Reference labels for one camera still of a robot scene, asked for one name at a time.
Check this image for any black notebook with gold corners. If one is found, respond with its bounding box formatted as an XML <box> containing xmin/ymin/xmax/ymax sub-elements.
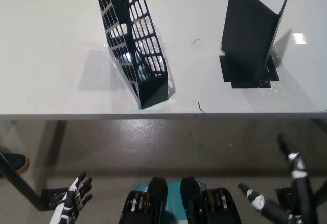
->
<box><xmin>220</xmin><ymin>0</ymin><xmax>295</xmax><ymax>82</ymax></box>

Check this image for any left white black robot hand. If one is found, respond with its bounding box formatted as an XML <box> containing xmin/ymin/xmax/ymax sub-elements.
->
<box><xmin>49</xmin><ymin>171</ymin><xmax>94</xmax><ymax>224</ymax></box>

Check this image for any black tape square patch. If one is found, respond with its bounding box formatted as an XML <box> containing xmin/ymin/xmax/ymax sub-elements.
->
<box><xmin>219</xmin><ymin>54</ymin><xmax>281</xmax><ymax>90</ymax></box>

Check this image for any black tape patch on floor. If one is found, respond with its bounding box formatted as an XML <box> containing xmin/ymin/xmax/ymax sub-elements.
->
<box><xmin>41</xmin><ymin>187</ymin><xmax>70</xmax><ymax>210</ymax></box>
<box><xmin>274</xmin><ymin>187</ymin><xmax>295</xmax><ymax>211</ymax></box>

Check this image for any black metal table leg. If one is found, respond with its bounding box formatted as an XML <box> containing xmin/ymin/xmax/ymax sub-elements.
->
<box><xmin>312</xmin><ymin>179</ymin><xmax>327</xmax><ymax>207</ymax></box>
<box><xmin>0</xmin><ymin>151</ymin><xmax>48</xmax><ymax>211</ymax></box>

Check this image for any teal tape strip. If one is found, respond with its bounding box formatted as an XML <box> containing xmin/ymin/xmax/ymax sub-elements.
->
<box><xmin>137</xmin><ymin>100</ymin><xmax>168</xmax><ymax>111</ymax></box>

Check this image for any black mesh file shelf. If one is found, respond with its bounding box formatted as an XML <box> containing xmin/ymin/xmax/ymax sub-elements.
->
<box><xmin>92</xmin><ymin>0</ymin><xmax>170</xmax><ymax>110</ymax></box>

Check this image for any dark shoe with tan sole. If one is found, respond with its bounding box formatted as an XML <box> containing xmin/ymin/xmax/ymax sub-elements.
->
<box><xmin>0</xmin><ymin>153</ymin><xmax>30</xmax><ymax>179</ymax></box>

